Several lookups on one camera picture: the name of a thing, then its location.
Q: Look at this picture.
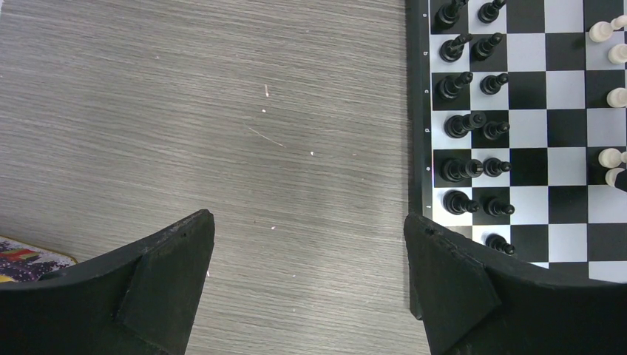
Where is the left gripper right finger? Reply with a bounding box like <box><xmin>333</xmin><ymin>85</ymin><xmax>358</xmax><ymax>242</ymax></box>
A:
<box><xmin>404</xmin><ymin>214</ymin><xmax>626</xmax><ymax>354</ymax></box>

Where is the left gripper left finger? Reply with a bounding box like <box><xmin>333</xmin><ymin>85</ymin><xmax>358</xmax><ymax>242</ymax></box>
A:
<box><xmin>1</xmin><ymin>209</ymin><xmax>215</xmax><ymax>354</ymax></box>

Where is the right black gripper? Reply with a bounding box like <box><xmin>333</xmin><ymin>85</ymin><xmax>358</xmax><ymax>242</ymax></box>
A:
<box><xmin>613</xmin><ymin>169</ymin><xmax>627</xmax><ymax>192</ymax></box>

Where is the white pawn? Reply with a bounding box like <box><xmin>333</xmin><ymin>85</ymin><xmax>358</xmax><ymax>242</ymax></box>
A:
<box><xmin>589</xmin><ymin>14</ymin><xmax>627</xmax><ymax>43</ymax></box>
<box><xmin>606</xmin><ymin>87</ymin><xmax>627</xmax><ymax>108</ymax></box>
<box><xmin>608</xmin><ymin>44</ymin><xmax>627</xmax><ymax>65</ymax></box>
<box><xmin>598</xmin><ymin>148</ymin><xmax>627</xmax><ymax>169</ymax></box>

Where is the gold tin with brown pieces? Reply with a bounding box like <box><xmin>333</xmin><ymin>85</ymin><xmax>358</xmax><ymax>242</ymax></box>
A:
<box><xmin>1</xmin><ymin>237</ymin><xmax>78</xmax><ymax>283</ymax></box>

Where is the white king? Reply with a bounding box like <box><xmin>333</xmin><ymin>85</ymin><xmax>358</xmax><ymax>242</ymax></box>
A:
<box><xmin>605</xmin><ymin>167</ymin><xmax>625</xmax><ymax>187</ymax></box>

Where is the black pawn row g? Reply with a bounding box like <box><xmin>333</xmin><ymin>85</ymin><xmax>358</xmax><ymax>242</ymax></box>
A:
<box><xmin>485</xmin><ymin>234</ymin><xmax>515</xmax><ymax>255</ymax></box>

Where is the black pawn row f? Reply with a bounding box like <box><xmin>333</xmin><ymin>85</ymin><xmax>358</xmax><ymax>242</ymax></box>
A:
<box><xmin>484</xmin><ymin>197</ymin><xmax>515</xmax><ymax>217</ymax></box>

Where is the black and white chessboard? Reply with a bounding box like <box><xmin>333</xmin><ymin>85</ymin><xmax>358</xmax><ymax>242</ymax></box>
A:
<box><xmin>404</xmin><ymin>0</ymin><xmax>627</xmax><ymax>322</ymax></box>

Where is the black pawn row e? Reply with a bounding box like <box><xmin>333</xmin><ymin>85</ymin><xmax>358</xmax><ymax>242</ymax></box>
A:
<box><xmin>483</xmin><ymin>158</ymin><xmax>512</xmax><ymax>178</ymax></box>

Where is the black king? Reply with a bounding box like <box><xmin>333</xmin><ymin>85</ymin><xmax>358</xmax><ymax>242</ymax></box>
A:
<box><xmin>440</xmin><ymin>158</ymin><xmax>484</xmax><ymax>183</ymax></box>

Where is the black pawn row d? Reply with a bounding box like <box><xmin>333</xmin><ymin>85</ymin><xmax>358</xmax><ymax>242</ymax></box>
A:
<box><xmin>482</xmin><ymin>121</ymin><xmax>510</xmax><ymax>141</ymax></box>

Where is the black pawn row c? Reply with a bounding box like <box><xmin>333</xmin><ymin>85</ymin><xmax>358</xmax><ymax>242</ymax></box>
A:
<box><xmin>480</xmin><ymin>72</ymin><xmax>509</xmax><ymax>95</ymax></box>

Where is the black queen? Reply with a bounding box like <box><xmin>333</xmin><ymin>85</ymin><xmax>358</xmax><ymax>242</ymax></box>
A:
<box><xmin>444</xmin><ymin>112</ymin><xmax>487</xmax><ymax>138</ymax></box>

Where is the black pawn row b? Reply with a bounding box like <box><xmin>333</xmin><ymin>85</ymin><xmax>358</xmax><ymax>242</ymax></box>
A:
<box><xmin>472</xmin><ymin>33</ymin><xmax>504</xmax><ymax>61</ymax></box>

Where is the black knight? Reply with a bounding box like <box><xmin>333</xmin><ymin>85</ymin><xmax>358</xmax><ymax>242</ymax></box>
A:
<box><xmin>439</xmin><ymin>33</ymin><xmax>473</xmax><ymax>63</ymax></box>

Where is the black pawn row a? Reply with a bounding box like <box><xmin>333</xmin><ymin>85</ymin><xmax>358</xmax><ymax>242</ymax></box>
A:
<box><xmin>477</xmin><ymin>0</ymin><xmax>506</xmax><ymax>24</ymax></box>

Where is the black rook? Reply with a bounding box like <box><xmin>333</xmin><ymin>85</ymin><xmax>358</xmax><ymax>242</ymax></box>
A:
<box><xmin>435</xmin><ymin>0</ymin><xmax>468</xmax><ymax>29</ymax></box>

